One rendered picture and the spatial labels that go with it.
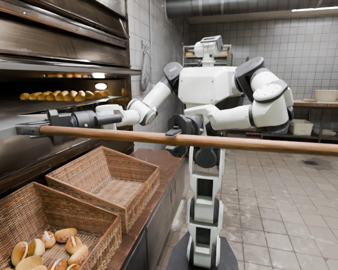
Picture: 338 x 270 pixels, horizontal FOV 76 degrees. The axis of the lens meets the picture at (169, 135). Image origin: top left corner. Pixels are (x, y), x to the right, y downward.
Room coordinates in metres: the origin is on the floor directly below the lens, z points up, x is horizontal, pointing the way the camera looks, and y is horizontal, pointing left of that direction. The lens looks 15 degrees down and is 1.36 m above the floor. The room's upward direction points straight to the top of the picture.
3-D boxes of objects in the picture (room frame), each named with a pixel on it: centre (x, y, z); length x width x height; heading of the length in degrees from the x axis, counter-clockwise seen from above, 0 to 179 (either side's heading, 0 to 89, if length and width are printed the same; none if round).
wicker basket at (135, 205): (1.27, 0.37, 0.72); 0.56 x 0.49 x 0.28; 165
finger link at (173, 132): (0.57, -0.01, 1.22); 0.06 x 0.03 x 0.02; 158
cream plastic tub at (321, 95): (4.47, -3.20, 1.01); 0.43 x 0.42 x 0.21; 75
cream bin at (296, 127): (4.50, -2.76, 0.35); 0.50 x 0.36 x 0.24; 167
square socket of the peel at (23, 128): (0.69, 0.45, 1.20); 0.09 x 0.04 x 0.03; 76
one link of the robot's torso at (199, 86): (1.09, -0.22, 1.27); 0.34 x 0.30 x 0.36; 47
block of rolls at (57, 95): (1.99, 0.91, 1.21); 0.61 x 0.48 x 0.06; 75
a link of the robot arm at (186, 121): (0.65, -0.05, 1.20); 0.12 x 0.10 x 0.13; 158
